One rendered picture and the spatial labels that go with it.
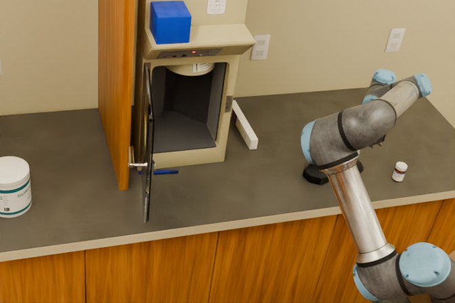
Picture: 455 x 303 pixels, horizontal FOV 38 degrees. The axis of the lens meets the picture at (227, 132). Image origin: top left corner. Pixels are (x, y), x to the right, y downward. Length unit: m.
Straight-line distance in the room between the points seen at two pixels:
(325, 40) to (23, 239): 1.47
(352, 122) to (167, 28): 0.59
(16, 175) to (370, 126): 1.07
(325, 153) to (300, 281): 0.93
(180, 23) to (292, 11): 0.86
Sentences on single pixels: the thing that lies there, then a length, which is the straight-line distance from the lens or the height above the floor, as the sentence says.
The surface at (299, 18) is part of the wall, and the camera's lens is 2.73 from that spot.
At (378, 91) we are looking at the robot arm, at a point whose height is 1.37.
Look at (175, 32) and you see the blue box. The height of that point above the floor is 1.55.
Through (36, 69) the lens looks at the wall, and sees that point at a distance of 2.57.
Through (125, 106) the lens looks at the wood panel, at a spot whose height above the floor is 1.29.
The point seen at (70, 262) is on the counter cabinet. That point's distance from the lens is 2.22.
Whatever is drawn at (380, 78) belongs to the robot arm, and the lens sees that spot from 2.24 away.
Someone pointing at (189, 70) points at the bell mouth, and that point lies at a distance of 2.18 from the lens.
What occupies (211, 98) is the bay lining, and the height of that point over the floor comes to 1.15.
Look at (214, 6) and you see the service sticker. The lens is 2.06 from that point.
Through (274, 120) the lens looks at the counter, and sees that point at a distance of 2.68.
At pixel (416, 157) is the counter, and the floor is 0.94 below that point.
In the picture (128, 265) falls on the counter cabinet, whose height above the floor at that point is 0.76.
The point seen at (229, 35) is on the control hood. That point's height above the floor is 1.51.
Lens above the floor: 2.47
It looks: 37 degrees down
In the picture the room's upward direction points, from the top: 8 degrees clockwise
